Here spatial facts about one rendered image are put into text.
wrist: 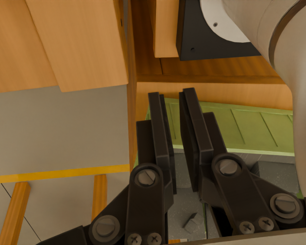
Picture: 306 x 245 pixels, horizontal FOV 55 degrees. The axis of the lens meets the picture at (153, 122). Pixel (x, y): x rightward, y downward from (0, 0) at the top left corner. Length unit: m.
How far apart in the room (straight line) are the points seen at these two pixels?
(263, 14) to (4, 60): 0.46
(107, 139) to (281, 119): 1.38
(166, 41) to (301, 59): 0.34
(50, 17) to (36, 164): 1.83
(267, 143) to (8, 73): 0.60
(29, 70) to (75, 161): 1.64
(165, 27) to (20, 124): 1.54
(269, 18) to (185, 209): 0.62
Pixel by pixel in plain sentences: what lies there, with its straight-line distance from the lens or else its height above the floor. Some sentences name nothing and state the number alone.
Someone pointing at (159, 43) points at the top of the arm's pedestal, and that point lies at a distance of 0.62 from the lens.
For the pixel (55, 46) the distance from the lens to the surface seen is 0.57.
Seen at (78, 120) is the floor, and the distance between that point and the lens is 1.93.
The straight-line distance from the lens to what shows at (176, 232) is 0.88.
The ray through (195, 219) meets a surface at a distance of 0.83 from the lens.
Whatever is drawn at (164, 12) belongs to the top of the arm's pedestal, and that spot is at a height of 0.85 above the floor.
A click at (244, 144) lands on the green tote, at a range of 0.74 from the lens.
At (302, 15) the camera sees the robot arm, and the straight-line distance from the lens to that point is 0.36.
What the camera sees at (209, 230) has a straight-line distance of 0.92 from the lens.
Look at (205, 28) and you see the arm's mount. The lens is 0.56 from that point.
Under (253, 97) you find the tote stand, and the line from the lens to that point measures 0.85.
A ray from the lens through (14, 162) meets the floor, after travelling 2.33.
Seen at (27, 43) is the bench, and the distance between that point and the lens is 0.61.
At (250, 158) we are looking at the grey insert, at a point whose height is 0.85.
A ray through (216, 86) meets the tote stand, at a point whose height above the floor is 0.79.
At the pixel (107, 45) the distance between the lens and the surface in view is 0.56.
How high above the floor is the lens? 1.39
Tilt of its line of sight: 46 degrees down
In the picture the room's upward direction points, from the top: 173 degrees clockwise
